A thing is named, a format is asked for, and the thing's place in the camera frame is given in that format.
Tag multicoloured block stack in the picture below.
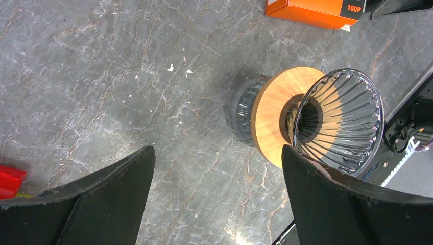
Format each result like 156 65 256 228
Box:
15 193 32 198

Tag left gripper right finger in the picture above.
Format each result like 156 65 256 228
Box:
282 145 432 244

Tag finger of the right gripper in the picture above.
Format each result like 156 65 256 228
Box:
369 0 432 20

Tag glass coffee server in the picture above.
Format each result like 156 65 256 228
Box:
227 73 270 147

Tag glass cone dripper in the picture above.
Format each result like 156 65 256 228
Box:
286 68 385 177

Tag coffee filter box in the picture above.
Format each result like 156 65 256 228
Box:
265 0 366 29

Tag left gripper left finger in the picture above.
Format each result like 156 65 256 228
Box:
1 146 156 244

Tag wooden dripper holder ring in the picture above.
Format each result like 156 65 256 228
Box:
250 66 326 169

